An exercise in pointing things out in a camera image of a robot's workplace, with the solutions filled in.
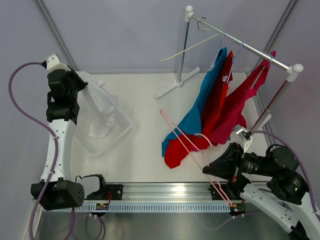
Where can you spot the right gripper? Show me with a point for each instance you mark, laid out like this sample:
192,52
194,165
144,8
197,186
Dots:
229,165

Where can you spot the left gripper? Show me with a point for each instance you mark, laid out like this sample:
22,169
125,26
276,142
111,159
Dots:
81,83

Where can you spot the white t shirt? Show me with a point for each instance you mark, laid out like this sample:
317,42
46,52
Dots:
97,106

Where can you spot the blue t shirt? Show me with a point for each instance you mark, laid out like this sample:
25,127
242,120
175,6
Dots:
191,124

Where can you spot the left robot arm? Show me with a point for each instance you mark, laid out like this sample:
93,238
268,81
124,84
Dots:
61,114

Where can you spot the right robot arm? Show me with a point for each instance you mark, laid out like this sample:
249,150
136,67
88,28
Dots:
299,219

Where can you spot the magenta t shirt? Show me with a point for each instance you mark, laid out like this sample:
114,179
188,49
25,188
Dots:
231,112

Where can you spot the red t shirt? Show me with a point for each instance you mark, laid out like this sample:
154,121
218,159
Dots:
210,116

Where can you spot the white plastic basket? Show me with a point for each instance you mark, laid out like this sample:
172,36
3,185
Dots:
96,146

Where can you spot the white clothes rack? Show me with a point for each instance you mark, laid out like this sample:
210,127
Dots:
292,71

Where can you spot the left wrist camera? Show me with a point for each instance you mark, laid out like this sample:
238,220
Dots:
52,63

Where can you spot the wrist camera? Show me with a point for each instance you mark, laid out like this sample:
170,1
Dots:
245,137
52,63

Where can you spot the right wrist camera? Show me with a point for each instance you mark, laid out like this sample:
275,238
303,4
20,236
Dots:
245,137

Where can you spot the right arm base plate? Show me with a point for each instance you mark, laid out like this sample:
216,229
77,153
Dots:
217,193

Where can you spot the aluminium rail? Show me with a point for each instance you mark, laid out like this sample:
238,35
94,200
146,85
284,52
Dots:
165,191

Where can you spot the white slotted cable duct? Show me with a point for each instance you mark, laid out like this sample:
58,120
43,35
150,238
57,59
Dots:
152,207

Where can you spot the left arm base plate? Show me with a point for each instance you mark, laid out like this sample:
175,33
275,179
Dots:
114,191

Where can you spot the cream wire hanger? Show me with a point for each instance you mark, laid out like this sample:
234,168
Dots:
195,45

